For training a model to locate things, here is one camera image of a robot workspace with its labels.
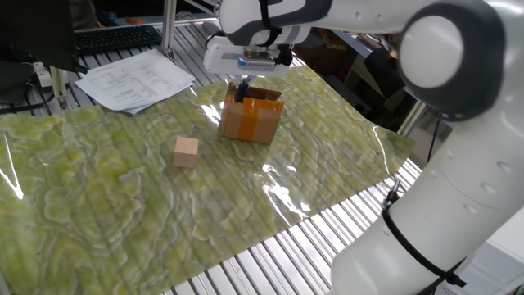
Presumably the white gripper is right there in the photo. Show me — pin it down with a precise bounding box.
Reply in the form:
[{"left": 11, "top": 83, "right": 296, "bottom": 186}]
[{"left": 203, "top": 35, "right": 292, "bottom": 104}]

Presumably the cardboard box with orange tape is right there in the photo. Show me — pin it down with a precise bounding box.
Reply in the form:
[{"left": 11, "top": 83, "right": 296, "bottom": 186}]
[{"left": 218, "top": 81, "right": 285, "bottom": 145}]

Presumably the white cabinet box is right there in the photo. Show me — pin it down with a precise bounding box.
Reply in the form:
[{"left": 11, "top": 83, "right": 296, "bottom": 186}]
[{"left": 462, "top": 229, "right": 524, "bottom": 295}]

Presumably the silver blue wrist-mounted device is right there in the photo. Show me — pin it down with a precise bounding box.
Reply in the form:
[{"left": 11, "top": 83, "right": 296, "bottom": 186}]
[{"left": 237, "top": 52, "right": 278, "bottom": 73}]

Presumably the wooden cube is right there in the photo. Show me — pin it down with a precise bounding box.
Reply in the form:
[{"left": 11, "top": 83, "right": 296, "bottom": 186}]
[{"left": 173, "top": 136, "right": 200, "bottom": 170}]

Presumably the stack of printed papers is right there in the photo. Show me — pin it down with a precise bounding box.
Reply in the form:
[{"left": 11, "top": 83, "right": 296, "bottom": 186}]
[{"left": 75, "top": 48, "right": 196, "bottom": 115}]

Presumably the black keyboard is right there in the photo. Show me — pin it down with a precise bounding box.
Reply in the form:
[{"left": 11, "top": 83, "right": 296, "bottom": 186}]
[{"left": 75, "top": 24, "right": 163, "bottom": 57}]

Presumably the green marble pattern mat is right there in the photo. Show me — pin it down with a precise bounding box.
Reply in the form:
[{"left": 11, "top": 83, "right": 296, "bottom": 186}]
[{"left": 0, "top": 65, "right": 416, "bottom": 295}]

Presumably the white power strip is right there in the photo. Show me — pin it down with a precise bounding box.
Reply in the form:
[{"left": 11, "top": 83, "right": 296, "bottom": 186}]
[{"left": 32, "top": 61, "right": 69, "bottom": 92}]

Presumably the black monitor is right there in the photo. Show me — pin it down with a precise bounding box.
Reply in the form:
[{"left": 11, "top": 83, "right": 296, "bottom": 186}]
[{"left": 0, "top": 0, "right": 88, "bottom": 75}]

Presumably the black monitor base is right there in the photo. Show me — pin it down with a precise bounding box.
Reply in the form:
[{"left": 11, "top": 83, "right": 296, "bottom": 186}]
[{"left": 0, "top": 61, "right": 36, "bottom": 106}]

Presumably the aluminium frame rail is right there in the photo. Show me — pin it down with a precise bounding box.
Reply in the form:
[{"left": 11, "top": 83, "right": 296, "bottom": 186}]
[{"left": 75, "top": 15, "right": 222, "bottom": 32}]

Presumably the aluminium frame post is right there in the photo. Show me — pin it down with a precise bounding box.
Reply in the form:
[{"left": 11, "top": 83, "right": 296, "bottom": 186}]
[{"left": 160, "top": 0, "right": 178, "bottom": 61}]

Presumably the thin aluminium post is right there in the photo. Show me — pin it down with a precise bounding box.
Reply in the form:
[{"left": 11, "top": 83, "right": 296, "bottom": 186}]
[{"left": 49, "top": 66, "right": 70, "bottom": 110}]

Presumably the black table cable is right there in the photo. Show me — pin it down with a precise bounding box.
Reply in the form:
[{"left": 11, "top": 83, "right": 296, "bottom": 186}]
[{"left": 0, "top": 90, "right": 56, "bottom": 116}]

